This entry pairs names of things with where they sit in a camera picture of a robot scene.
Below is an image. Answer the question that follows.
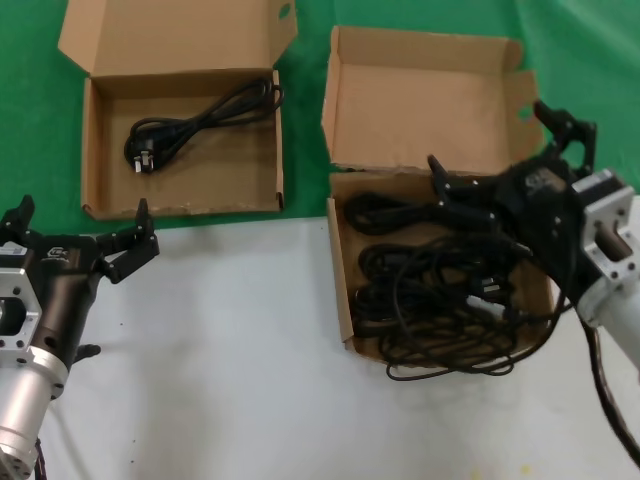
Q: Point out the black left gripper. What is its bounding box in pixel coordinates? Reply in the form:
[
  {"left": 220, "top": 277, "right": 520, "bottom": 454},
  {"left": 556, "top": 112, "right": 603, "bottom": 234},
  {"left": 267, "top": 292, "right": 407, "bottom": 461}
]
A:
[{"left": 0, "top": 194, "right": 161, "bottom": 362}]

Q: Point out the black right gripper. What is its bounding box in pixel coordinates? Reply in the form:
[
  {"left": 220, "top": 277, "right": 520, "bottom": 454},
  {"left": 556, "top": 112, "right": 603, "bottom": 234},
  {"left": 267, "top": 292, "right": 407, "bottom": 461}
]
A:
[{"left": 427, "top": 99, "right": 599, "bottom": 307}]

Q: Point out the black power cord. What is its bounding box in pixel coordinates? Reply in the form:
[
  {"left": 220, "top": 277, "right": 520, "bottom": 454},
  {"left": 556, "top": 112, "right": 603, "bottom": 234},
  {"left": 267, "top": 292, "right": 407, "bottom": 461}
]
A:
[
  {"left": 358, "top": 238, "right": 532, "bottom": 282},
  {"left": 346, "top": 192, "right": 503, "bottom": 235},
  {"left": 353, "top": 279, "right": 527, "bottom": 351},
  {"left": 122, "top": 77, "right": 284, "bottom": 176}
]

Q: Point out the open brown cardboard box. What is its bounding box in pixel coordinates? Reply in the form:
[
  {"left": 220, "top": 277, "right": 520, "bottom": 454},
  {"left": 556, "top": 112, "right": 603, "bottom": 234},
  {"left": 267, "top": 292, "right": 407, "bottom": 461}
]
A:
[
  {"left": 319, "top": 24, "right": 557, "bottom": 370},
  {"left": 57, "top": 0, "right": 300, "bottom": 220}
]

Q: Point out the green table cloth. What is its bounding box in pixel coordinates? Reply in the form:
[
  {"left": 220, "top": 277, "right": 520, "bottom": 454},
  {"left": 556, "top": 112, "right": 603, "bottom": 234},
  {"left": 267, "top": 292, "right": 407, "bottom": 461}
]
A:
[{"left": 0, "top": 0, "right": 640, "bottom": 234}]

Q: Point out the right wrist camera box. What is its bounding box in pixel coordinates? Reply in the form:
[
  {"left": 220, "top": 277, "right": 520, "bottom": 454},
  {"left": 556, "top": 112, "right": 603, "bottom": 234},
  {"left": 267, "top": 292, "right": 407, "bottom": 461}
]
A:
[{"left": 571, "top": 168, "right": 616, "bottom": 196}]

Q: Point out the thin black cable coil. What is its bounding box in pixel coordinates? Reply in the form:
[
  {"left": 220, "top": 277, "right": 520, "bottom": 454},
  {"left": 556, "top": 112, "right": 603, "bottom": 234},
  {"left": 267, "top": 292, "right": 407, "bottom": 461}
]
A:
[{"left": 377, "top": 322, "right": 569, "bottom": 383}]

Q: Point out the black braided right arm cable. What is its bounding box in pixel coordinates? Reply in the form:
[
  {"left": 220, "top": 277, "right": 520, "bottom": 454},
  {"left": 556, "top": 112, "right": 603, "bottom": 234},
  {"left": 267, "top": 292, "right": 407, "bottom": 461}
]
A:
[{"left": 582, "top": 314, "right": 640, "bottom": 454}]

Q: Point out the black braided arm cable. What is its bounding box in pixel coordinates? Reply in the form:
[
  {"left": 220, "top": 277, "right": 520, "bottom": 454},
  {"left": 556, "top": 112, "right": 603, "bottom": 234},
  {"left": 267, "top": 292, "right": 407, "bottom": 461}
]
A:
[
  {"left": 582, "top": 314, "right": 640, "bottom": 454},
  {"left": 31, "top": 435, "right": 50, "bottom": 480}
]

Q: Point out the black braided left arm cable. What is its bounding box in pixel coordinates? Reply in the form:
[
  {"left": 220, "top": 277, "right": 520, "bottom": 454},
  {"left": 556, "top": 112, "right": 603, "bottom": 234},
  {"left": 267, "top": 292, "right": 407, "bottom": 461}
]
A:
[{"left": 31, "top": 435, "right": 50, "bottom": 480}]

